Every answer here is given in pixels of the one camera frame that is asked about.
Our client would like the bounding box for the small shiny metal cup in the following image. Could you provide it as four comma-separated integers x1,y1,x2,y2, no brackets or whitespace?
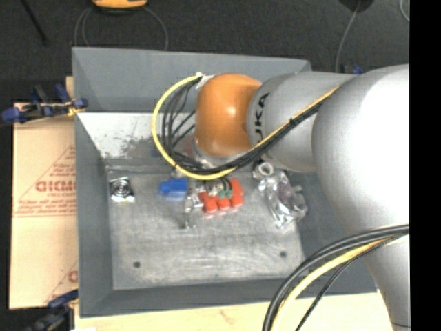
109,177,136,204

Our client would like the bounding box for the clear plastic bottle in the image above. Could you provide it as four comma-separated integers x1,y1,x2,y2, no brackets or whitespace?
252,161,309,230

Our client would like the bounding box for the blue plastic block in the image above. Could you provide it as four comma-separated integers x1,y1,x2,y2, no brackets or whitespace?
158,177,189,202

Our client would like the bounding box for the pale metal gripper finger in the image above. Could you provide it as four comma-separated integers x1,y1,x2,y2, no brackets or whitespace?
183,195,192,230
190,194,205,228

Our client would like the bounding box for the orange-red ridged block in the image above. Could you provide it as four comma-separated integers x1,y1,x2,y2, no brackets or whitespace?
197,178,245,217

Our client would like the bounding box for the grey metal bin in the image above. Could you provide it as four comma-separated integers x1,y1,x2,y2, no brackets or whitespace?
71,46,378,317

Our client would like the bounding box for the brown cardboard board, red print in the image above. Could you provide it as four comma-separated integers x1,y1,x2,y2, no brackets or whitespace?
8,103,80,310

